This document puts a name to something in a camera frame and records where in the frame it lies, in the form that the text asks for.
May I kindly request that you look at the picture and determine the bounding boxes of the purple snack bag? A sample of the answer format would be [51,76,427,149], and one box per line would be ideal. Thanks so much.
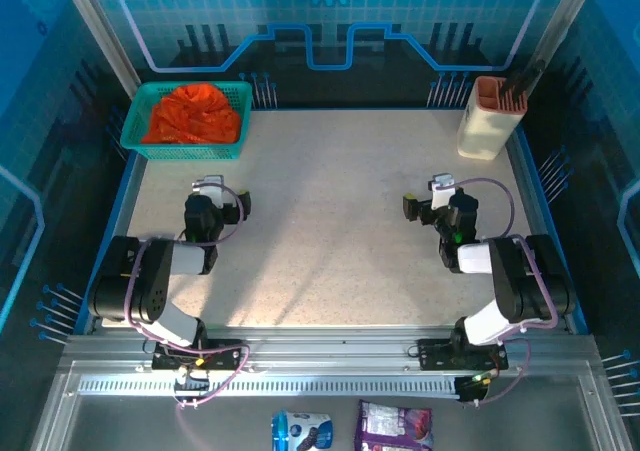
[353,399,435,451]

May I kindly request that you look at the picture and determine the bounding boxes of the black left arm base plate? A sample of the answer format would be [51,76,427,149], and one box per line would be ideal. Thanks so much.
[151,338,249,372]

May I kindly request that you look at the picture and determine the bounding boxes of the teal plastic basket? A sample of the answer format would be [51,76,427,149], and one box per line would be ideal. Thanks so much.
[120,80,253,161]

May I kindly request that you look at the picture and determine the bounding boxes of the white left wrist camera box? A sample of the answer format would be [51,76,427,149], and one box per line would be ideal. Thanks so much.
[191,174,227,208]

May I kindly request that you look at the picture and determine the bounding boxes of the beige utensil holder orange rim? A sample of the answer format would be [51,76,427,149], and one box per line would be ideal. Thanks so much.
[457,75,530,161]

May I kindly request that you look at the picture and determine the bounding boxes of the blue white snack package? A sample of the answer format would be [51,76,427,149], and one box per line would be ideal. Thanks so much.
[271,410,335,451]

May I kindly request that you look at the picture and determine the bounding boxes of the black utensils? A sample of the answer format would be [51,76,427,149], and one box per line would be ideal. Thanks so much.
[499,59,547,107]

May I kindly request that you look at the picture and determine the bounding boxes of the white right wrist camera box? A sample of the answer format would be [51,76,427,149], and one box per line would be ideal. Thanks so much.
[426,173,457,211]

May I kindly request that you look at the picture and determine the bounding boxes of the orange t-shirt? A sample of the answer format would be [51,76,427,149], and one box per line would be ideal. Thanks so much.
[139,83,242,145]

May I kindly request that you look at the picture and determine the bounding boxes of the aluminium frame post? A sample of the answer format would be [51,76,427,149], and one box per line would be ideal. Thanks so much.
[54,0,142,97]
[530,0,596,83]

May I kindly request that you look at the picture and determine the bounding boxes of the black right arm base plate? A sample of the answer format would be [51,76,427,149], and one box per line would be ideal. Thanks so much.
[417,338,510,372]

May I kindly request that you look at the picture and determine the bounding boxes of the slotted grey cable duct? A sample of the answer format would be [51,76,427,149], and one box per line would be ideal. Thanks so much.
[78,378,461,399]

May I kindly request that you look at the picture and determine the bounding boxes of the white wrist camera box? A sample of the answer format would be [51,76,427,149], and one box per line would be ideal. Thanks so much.
[426,173,457,211]
[191,174,227,208]

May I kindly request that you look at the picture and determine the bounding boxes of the aluminium frame rail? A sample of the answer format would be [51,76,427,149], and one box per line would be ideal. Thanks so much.
[59,325,601,370]

